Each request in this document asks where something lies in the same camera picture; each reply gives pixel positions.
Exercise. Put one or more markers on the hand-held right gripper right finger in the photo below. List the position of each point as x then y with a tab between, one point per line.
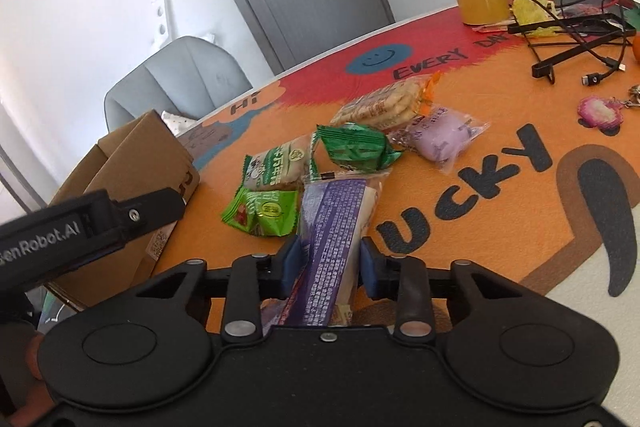
370	269

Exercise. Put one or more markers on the yellow tape roll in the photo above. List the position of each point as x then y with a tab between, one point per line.
482	4

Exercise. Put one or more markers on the dark green crinkled snack packet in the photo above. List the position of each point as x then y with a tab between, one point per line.
355	149

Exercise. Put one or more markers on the yellow crumpled wrapper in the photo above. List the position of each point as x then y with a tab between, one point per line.
527	12

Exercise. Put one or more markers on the rice cracker packet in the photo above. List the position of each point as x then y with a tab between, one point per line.
385	104

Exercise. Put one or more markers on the cardboard box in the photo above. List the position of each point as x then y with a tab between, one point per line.
150	147

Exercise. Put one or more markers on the white dotted cushion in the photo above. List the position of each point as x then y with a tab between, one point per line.
177	121

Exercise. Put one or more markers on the green and white cracker packet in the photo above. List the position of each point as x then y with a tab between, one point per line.
275	167

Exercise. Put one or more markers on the grey upholstered chair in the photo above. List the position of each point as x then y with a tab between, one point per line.
175	72

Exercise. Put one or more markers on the lime green snack packet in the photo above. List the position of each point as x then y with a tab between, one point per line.
262	209

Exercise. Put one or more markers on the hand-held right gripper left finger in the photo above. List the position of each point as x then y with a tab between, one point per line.
292	267

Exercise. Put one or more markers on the bunch of keys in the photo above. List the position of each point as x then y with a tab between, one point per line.
634	96

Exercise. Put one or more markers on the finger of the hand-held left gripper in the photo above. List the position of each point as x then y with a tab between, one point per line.
150	212

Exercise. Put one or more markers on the colourful cartoon table mat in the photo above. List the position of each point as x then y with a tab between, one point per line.
500	217

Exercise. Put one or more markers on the pale purple bun packet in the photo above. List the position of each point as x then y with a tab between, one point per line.
440	134

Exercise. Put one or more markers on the long purple bread packet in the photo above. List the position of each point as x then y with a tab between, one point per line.
332	232

